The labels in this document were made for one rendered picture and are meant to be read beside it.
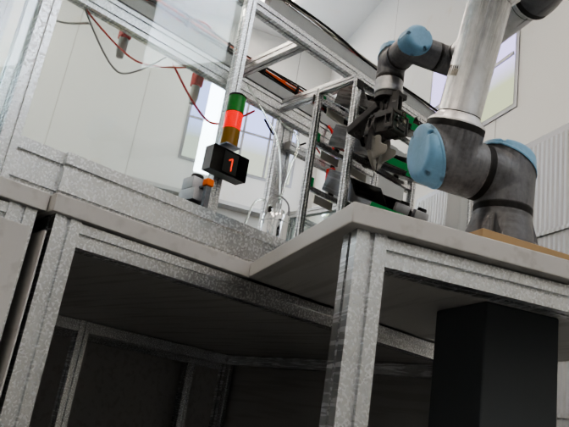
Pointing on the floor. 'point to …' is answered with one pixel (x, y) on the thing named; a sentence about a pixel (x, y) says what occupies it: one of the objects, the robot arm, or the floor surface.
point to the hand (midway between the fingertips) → (373, 167)
